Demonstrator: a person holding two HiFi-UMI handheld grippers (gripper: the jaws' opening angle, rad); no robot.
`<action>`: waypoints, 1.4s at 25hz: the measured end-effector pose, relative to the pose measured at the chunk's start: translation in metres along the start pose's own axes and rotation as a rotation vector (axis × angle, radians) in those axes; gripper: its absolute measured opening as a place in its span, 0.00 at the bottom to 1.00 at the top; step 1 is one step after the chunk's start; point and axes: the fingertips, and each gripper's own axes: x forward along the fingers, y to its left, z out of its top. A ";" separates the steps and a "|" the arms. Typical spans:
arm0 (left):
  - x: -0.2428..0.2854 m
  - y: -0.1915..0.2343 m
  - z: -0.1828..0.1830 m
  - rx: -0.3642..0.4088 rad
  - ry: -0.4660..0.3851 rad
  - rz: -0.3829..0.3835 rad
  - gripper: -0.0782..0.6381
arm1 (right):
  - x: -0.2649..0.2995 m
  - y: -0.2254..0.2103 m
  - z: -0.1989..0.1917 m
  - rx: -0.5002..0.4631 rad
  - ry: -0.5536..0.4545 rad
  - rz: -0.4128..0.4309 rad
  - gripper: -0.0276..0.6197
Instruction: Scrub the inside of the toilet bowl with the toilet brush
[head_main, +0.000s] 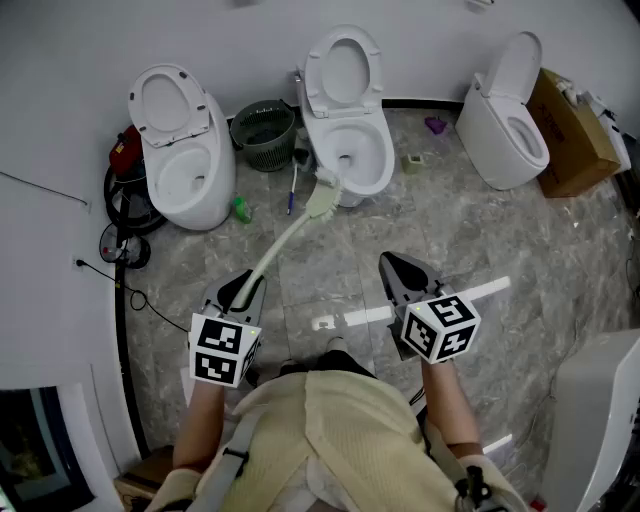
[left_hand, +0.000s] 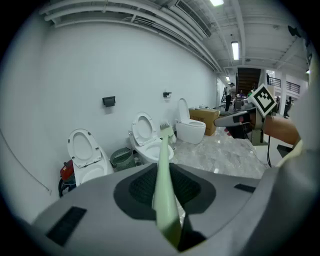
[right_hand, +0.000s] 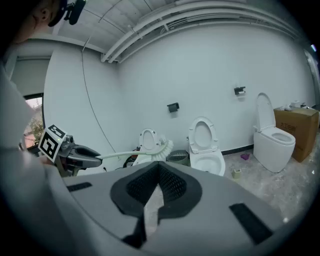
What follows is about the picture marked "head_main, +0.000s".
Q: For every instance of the pale green toilet brush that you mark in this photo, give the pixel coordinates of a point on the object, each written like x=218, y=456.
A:
x=285, y=237

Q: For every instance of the white wall outlet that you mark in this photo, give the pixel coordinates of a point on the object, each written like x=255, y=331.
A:
x=79, y=263

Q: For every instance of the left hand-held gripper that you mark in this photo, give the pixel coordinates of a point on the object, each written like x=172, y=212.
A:
x=220, y=335

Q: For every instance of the dark glass panel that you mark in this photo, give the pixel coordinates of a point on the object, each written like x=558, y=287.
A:
x=35, y=450

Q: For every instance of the white glossy fixture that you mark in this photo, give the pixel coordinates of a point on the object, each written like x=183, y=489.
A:
x=590, y=425

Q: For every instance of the green small cup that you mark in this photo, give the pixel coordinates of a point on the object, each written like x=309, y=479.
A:
x=412, y=164

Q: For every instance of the person's left forearm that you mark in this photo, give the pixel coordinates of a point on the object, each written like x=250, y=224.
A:
x=200, y=430

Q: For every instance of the red machine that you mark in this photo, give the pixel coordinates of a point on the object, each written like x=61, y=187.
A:
x=124, y=150

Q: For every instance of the grey mesh waste bin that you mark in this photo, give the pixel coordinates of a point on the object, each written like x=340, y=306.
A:
x=265, y=145

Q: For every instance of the purple crumpled object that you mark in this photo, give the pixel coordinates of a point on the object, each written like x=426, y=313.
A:
x=434, y=125

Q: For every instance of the person's right forearm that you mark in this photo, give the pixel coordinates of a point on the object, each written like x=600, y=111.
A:
x=450, y=405

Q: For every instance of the green cleaner bottle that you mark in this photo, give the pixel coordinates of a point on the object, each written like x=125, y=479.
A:
x=242, y=210

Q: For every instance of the person's cream knitted top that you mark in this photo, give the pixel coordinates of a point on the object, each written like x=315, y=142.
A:
x=350, y=430

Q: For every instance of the white smart toilet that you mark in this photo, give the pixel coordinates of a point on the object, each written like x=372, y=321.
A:
x=480, y=125

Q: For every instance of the person's shoe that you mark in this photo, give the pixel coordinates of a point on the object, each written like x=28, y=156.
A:
x=336, y=344

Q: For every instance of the white egg-shaped toilet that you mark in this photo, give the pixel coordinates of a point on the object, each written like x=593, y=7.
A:
x=210, y=200

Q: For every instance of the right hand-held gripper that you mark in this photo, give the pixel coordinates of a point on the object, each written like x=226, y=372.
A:
x=440, y=325

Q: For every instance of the person's black trousers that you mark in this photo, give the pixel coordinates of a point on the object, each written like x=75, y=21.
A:
x=340, y=362

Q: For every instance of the brown cardboard box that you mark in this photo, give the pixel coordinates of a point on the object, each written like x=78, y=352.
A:
x=565, y=145

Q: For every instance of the white elongated toilet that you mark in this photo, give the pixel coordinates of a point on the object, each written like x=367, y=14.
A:
x=372, y=165

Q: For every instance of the brown wooden box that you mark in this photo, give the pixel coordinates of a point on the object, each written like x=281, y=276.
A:
x=147, y=472

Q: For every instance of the black round fan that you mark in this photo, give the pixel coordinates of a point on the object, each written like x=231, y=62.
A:
x=137, y=252

